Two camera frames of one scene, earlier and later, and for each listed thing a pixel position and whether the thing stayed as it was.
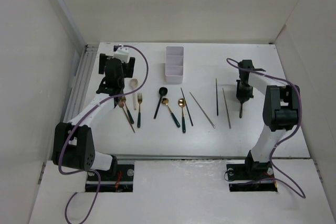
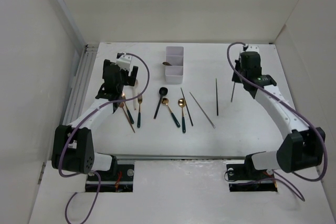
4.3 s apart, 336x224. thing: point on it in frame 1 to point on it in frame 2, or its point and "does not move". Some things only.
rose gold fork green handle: x=123 y=98 does not move
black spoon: x=163 y=91 does not move
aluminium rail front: x=181 y=157 does not move
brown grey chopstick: x=226 y=108 to x=232 y=92
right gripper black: x=243 y=97 to x=234 y=78
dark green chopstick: x=217 y=97 does not move
